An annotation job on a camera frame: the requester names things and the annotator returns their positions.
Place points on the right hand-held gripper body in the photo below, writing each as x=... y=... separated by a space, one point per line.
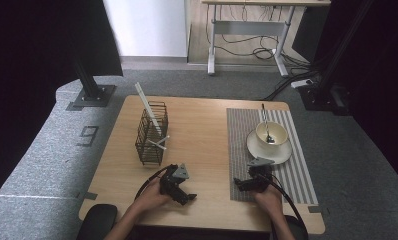
x=261 y=178

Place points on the metal spoon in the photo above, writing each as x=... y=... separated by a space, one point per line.
x=266 y=124

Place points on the person's right hand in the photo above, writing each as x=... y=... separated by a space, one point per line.
x=272 y=201

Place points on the black chair armrest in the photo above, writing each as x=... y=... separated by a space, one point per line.
x=298 y=226
x=97 y=221

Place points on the white saucer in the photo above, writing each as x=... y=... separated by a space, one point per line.
x=282 y=154

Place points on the grey tape piece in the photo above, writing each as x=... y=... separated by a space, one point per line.
x=90 y=196
x=315 y=209

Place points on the cream cup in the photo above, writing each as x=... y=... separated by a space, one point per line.
x=281 y=131

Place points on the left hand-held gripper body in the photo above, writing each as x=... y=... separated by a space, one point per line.
x=173 y=183

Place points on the dark curtain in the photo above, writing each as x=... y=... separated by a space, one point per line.
x=37 y=66
x=380 y=83

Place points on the white power strip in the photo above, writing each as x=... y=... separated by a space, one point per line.
x=302 y=83

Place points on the grey striped placemat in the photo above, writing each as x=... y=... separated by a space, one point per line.
x=240 y=133

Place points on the black metal stand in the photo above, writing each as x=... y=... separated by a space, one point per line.
x=323 y=96
x=93 y=95

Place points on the person's left hand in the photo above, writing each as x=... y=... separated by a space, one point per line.
x=150 y=198

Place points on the white-legged wooden desk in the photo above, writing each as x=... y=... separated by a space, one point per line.
x=250 y=28

